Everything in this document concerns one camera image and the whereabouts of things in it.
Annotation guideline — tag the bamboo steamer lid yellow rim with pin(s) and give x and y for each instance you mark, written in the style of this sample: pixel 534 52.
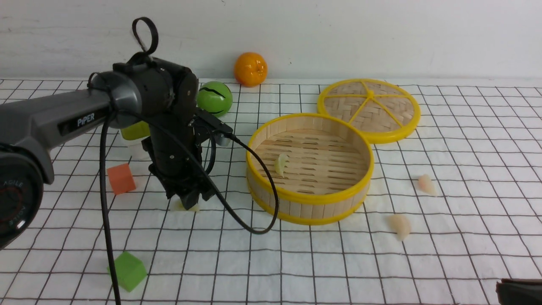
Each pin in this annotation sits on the bamboo steamer lid yellow rim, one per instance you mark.
pixel 382 112

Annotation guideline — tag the bamboo steamer tray yellow rim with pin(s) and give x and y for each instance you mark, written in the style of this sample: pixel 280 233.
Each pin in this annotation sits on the bamboo steamer tray yellow rim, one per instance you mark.
pixel 328 174

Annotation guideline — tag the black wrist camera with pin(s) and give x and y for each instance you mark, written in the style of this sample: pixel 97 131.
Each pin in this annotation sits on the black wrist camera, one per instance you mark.
pixel 207 127

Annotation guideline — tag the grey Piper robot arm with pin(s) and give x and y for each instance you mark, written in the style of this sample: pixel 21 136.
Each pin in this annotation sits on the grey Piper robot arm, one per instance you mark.
pixel 161 91

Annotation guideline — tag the green lidded white box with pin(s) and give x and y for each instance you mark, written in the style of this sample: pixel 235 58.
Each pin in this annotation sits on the green lidded white box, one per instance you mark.
pixel 133 137

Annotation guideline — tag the pale green dumpling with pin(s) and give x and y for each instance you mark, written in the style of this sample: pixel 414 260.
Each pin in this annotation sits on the pale green dumpling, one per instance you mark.
pixel 280 164
pixel 178 206

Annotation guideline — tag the orange foam cube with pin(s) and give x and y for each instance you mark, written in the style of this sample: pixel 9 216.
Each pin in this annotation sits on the orange foam cube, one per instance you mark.
pixel 121 179

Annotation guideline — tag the green foam cube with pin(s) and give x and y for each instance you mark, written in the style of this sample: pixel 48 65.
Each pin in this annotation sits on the green foam cube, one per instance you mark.
pixel 130 271

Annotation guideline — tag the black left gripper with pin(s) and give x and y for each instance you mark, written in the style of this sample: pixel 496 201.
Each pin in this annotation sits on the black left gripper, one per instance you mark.
pixel 177 158

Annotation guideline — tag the dark right gripper tip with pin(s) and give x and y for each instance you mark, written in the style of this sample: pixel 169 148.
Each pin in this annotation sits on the dark right gripper tip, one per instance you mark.
pixel 519 291

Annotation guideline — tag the green toy watermelon ball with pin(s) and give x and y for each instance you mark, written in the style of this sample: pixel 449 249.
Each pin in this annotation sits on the green toy watermelon ball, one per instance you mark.
pixel 215 97

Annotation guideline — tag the white black-grid tablecloth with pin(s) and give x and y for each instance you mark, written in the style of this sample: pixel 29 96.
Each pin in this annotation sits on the white black-grid tablecloth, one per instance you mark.
pixel 479 142

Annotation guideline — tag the pale pink dumpling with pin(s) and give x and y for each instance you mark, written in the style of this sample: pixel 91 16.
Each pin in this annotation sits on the pale pink dumpling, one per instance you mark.
pixel 400 224
pixel 426 185

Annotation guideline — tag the orange toy fruit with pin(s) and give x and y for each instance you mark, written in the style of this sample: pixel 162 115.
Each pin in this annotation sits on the orange toy fruit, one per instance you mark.
pixel 250 69

